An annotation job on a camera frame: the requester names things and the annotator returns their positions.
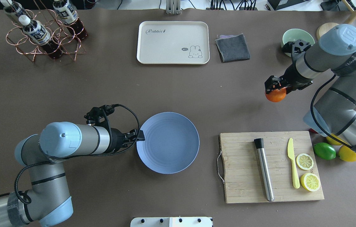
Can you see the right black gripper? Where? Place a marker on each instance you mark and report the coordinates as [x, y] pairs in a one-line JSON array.
[[290, 77]]

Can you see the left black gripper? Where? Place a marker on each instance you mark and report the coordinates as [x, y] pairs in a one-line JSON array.
[[117, 141]]

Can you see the orange fruit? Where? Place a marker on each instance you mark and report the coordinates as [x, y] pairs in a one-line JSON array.
[[275, 97]]

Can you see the blue plate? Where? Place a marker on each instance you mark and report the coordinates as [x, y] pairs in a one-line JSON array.
[[171, 143]]

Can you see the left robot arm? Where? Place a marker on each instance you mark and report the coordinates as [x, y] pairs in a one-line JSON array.
[[49, 201]]

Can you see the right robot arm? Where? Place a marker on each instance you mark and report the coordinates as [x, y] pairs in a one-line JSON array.
[[334, 113]]

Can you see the grey folded cloth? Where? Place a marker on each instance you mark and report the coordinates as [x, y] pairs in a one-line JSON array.
[[232, 48]]

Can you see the green bowl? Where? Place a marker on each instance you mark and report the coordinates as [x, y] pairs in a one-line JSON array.
[[295, 34]]

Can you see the steel muddler black tip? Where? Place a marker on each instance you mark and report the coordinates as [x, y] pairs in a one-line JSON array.
[[259, 144]]

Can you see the yellow plastic knife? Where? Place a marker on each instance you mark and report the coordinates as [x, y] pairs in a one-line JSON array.
[[291, 156]]

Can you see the yellow lemon lower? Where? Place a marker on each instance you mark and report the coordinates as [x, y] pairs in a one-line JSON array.
[[337, 141]]

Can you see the yellow lemon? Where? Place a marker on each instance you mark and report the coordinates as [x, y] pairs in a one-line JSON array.
[[337, 141], [346, 154]]

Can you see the thin lemon slice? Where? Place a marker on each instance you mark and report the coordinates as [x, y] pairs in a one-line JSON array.
[[304, 161]]

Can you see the green lime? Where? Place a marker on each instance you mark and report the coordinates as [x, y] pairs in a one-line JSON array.
[[324, 151]]

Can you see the bamboo cutting board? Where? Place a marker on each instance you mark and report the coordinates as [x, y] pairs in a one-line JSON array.
[[242, 173]]

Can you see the cream rabbit tray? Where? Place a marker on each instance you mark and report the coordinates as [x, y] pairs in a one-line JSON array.
[[173, 42]]

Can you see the yellow lemon upper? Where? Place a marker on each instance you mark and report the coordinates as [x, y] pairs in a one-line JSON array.
[[346, 154]]

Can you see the thick lemon half slice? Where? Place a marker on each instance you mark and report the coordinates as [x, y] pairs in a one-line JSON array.
[[310, 182]]

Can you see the wooden stand base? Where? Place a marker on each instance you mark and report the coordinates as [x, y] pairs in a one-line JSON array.
[[322, 29]]

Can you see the metal table clamp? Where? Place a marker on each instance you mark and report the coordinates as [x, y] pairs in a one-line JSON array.
[[173, 7]]

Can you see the tea bottle lower left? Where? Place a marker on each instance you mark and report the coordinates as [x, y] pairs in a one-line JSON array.
[[68, 15]]

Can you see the tea bottle lower right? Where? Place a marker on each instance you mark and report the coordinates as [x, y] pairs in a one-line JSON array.
[[13, 10]]

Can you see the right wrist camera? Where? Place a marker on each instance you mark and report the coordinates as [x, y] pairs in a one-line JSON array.
[[296, 48]]

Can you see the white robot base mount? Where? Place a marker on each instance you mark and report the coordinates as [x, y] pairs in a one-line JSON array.
[[201, 221]]

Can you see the copper wire bottle rack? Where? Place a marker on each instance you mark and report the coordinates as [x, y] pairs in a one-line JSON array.
[[43, 11]]

